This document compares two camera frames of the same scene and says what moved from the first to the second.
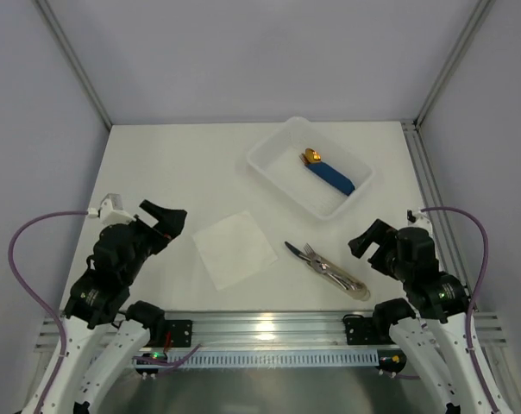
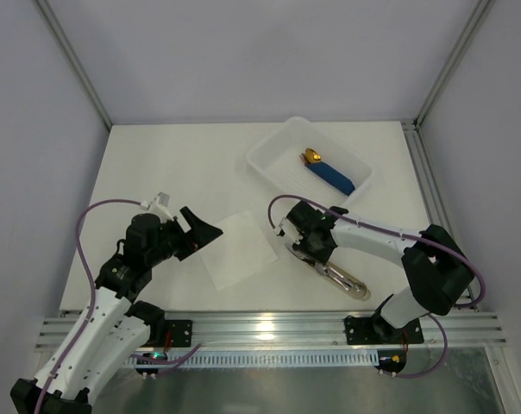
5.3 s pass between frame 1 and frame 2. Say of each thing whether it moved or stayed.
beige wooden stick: stayed
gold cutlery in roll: stayed
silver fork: moved
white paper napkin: stayed
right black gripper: moved
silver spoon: stayed
